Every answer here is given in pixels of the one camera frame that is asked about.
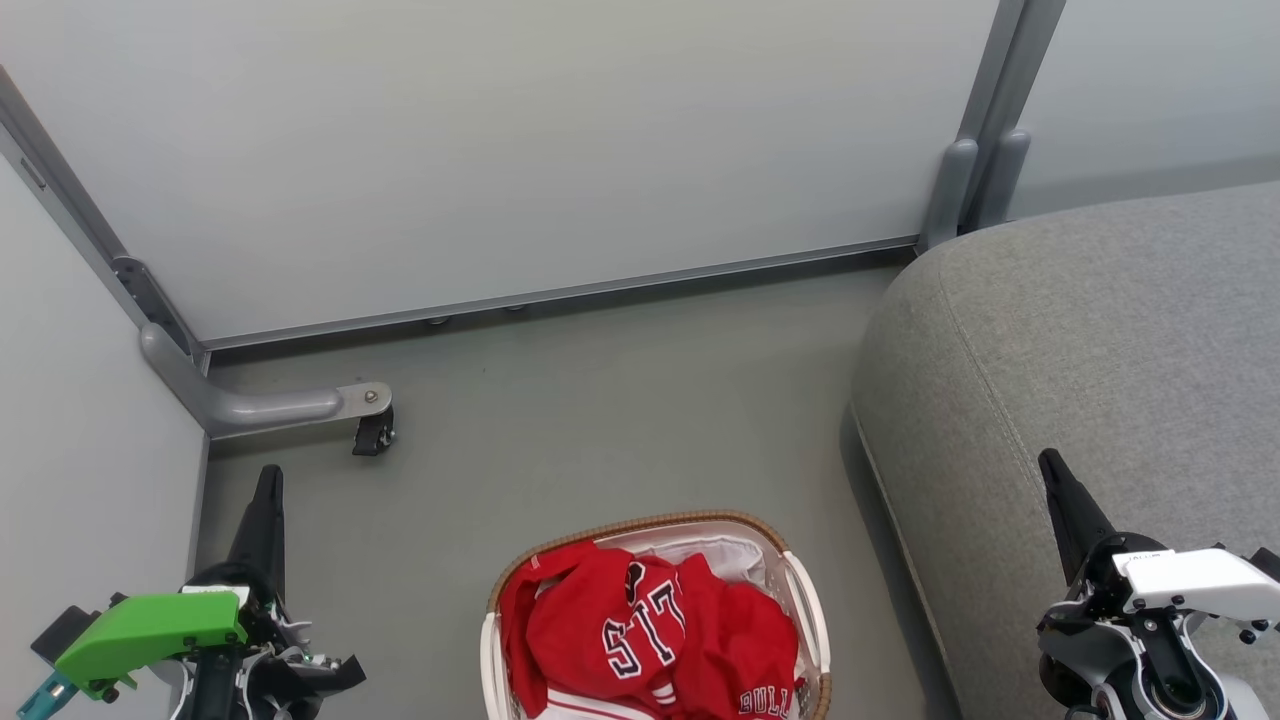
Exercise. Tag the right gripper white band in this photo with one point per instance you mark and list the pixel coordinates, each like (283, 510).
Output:
(1190, 580)

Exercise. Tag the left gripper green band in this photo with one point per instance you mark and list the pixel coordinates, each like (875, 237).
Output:
(150, 630)

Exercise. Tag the red basketball jersey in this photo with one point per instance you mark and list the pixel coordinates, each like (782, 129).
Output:
(570, 620)

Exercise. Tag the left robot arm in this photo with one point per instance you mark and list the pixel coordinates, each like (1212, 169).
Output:
(215, 695)

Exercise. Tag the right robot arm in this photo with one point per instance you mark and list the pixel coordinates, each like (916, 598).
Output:
(1180, 700)

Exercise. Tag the grey fabric sofa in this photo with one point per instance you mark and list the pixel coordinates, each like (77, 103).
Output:
(1100, 350)

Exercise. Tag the grey metal partition foot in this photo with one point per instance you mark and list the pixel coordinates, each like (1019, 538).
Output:
(1005, 175)
(260, 408)
(948, 190)

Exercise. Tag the black caster wheel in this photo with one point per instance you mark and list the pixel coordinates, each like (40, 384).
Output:
(372, 435)

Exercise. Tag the teal plastic connector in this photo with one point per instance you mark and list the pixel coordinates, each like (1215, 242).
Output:
(42, 695)

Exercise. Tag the white laundry basket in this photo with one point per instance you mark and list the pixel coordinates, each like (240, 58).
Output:
(808, 610)

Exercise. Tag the white cloth basket liner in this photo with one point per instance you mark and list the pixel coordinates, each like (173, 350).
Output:
(730, 555)

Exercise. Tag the grey metal partition rail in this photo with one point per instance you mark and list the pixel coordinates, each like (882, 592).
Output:
(560, 295)

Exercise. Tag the grey metal partition post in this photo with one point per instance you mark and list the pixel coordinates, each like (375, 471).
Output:
(1005, 70)
(70, 200)

